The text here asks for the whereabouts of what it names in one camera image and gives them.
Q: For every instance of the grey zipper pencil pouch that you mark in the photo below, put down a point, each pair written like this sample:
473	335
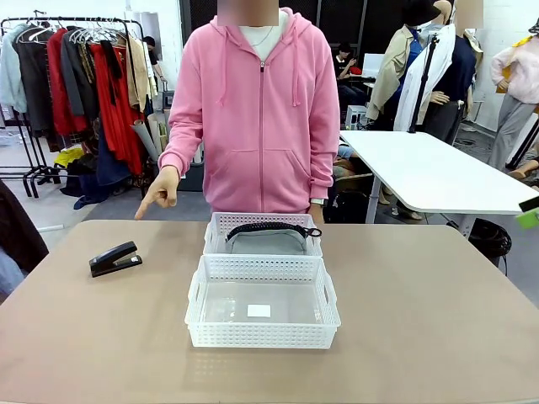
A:
265	245

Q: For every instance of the person's left forearm pink sleeve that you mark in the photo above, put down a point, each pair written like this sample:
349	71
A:
324	168

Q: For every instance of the person's right forearm pink sleeve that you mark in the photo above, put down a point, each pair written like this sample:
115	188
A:
181	147

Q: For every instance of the person's left hand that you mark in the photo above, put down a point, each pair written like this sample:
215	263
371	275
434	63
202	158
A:
316	214

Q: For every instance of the person's right hand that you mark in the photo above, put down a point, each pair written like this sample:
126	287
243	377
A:
162	189

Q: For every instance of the white background table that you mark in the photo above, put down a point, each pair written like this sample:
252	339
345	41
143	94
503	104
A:
429	168

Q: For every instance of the mannequin with pink sweater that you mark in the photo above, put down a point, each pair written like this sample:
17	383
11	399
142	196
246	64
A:
520	76

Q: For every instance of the mannequin with white coat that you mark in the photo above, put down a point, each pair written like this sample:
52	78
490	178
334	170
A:
457	71

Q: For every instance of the mannequin with beige trench coat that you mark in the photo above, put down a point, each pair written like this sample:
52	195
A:
391	71

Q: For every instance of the silver wristwatch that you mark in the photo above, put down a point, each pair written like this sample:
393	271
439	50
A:
318	201

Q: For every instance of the seated person in black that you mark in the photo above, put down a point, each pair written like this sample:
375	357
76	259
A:
347	71

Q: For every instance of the small white perforated basket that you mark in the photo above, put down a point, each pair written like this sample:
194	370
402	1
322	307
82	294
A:
261	219

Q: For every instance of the person in pink hoodie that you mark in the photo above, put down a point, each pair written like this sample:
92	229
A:
257	118

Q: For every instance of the large white perforated basket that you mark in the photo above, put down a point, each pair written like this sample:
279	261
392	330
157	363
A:
261	334

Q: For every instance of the grey storage bin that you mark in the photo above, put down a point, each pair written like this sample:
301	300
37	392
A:
191	179

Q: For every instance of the grey stool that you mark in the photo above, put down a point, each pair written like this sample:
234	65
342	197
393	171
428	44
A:
167	99

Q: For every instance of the grey paper roll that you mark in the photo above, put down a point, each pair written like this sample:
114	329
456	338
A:
145	141

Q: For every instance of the standing person in black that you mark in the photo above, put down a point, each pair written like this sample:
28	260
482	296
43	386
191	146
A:
152	63

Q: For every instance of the beige hanging garment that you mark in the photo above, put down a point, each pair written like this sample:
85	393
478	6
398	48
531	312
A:
138	71

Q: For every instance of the red hanging dress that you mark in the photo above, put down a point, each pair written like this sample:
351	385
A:
122	126

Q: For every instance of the black stapler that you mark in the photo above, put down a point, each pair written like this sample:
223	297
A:
113	258

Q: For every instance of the blue denim garment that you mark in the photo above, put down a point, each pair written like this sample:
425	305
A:
111	164

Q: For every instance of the black hanging scarf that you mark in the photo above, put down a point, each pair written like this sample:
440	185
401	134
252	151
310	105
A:
110	67

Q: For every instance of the yellow bag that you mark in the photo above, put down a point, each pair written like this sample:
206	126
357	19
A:
69	156

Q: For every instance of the grey hanging jacket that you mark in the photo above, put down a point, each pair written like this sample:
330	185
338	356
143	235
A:
78	80

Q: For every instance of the red hanging jacket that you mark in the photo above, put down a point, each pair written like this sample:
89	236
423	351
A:
59	92

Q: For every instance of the black clothes rack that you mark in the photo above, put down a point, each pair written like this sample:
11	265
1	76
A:
31	168

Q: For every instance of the dark grey hanging coat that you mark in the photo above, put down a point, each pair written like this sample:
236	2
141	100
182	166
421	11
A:
35	84

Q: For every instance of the brown jacket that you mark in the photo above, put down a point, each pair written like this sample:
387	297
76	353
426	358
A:
19	235

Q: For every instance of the light blue fluffy coat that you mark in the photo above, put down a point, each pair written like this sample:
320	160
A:
8	71

